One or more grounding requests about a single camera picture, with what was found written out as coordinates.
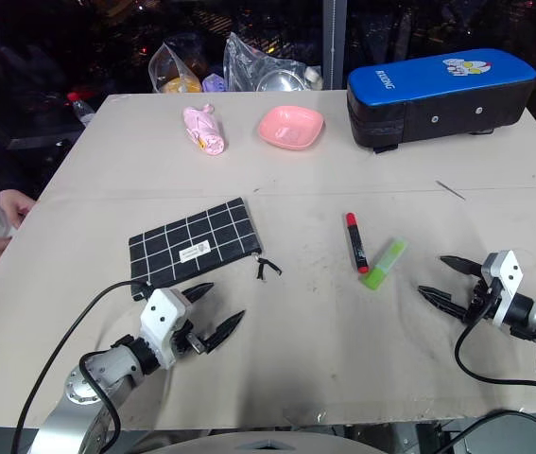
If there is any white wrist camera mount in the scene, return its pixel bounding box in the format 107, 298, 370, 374
139, 287, 194, 371
479, 250, 525, 328

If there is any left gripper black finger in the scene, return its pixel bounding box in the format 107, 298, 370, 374
181, 282, 216, 305
200, 309, 247, 355

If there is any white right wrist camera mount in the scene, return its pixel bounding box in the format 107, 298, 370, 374
479, 250, 525, 328

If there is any red black marker pen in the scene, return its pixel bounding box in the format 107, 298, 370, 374
344, 212, 371, 275

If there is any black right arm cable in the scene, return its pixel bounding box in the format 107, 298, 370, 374
453, 278, 536, 392

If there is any red-capped clear bottle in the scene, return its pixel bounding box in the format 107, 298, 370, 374
65, 90, 96, 129

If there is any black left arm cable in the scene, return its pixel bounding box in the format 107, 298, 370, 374
9, 280, 149, 454

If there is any purple plastic bag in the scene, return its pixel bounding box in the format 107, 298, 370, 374
201, 72, 228, 94

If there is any grey rounded robot torso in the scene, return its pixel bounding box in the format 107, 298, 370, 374
151, 427, 394, 454

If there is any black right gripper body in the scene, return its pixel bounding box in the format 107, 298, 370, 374
464, 275, 504, 324

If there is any clear bag with orange items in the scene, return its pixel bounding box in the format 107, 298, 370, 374
147, 32, 205, 95

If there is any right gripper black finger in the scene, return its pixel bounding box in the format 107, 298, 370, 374
439, 255, 484, 279
417, 285, 471, 324

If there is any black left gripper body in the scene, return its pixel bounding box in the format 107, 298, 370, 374
171, 323, 210, 359

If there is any pink plastic bowl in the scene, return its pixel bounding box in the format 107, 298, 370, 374
256, 105, 326, 152

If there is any person's left hand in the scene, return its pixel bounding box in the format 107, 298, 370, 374
0, 187, 38, 229

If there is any small white bottle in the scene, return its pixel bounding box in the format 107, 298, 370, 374
303, 65, 324, 92

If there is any steel bowl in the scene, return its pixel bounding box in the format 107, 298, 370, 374
254, 68, 310, 93

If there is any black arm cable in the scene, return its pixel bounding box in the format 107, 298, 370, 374
453, 278, 536, 392
9, 280, 149, 454

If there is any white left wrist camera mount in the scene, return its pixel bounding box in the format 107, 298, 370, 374
139, 287, 194, 371

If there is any clear crumpled plastic bag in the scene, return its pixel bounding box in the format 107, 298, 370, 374
222, 31, 319, 94

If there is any pink folded umbrella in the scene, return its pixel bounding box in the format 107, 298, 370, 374
182, 101, 227, 158

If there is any black cable under table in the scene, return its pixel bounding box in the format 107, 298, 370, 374
425, 409, 536, 454

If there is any grey metal pole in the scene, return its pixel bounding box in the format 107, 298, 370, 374
321, 0, 345, 92

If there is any black grid pencil pouch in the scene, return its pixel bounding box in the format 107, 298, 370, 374
128, 197, 264, 303

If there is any blue black padded box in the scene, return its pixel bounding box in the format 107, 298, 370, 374
346, 46, 536, 155

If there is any green highlighter pen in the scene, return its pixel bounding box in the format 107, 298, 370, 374
360, 236, 411, 291

